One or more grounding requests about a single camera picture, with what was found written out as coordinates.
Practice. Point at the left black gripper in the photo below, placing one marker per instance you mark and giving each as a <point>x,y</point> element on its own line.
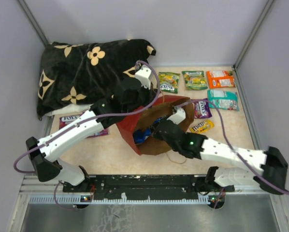
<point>151,94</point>

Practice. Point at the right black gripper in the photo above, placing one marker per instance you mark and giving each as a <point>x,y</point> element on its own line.
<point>156,133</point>

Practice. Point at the yellow m&m's packet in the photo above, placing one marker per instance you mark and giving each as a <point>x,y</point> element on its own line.
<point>202,127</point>

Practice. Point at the red brown paper bag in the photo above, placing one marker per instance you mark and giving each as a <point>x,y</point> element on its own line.
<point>149,119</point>

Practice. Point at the dark green fox's packet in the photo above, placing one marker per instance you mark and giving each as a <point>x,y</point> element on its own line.
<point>168,82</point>

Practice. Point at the purple snack packet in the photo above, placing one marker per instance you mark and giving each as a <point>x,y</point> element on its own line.
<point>66,120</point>
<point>101,133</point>
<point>202,109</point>

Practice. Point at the blue snack bag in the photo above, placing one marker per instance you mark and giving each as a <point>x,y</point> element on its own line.
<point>139,136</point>

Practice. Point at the green yellow snack packet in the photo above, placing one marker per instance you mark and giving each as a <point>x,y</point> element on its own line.
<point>195,80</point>

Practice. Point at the black floral pillow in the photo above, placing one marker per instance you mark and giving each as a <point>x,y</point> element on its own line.
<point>81,74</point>

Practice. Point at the orange snack packet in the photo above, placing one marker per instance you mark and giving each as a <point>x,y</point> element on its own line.
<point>220,79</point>

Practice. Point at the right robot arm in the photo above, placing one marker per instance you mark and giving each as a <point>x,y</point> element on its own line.
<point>269,168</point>

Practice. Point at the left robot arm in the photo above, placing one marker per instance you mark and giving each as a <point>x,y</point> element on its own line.
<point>44,153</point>

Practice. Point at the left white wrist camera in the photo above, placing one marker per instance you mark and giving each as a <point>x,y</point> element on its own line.
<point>143,75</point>

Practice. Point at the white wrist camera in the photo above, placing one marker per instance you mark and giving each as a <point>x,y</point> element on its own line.
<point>178,116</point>
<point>143,75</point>

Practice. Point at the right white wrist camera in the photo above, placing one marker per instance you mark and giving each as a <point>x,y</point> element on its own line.
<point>178,116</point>

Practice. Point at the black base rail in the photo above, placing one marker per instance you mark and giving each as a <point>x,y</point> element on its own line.
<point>144,187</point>

